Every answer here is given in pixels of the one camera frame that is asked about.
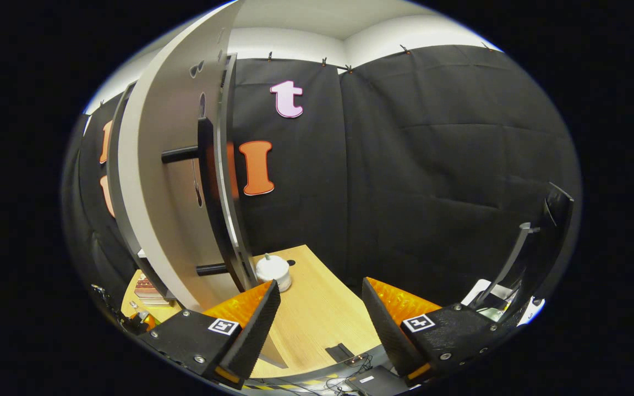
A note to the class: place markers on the row of cloth clips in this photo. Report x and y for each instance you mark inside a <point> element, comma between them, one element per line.
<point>323,60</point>

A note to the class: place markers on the beige cabinet door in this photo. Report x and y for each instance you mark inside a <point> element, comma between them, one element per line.
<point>152,137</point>

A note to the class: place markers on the grey metal stand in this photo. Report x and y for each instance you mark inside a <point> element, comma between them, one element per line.
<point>507,264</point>

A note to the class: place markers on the black flat panel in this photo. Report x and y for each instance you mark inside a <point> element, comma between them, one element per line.
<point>560,212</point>

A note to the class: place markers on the black rectangular table plate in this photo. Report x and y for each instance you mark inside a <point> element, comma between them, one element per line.
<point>340,352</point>

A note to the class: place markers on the dark grey cabinet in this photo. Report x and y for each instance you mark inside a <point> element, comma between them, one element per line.
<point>121,220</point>

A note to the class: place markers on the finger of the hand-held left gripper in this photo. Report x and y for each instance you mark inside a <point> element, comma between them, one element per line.
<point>143,322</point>

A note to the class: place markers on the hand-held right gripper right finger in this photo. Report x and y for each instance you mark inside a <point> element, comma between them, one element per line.
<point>386,330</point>

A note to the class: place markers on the yellow black hazard tape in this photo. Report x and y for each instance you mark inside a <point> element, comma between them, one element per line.
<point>273,385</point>

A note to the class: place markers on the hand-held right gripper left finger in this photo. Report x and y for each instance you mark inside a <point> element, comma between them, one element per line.
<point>256,335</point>

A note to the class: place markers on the small stack of books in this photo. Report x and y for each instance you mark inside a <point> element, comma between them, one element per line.
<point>147,289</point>

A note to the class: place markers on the black backdrop cloth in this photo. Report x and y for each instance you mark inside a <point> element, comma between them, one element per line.
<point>432,165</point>

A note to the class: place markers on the white round lidded pot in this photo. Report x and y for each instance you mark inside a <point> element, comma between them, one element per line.
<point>272,270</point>

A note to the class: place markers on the black box device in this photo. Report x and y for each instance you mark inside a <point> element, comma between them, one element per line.
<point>377,380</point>

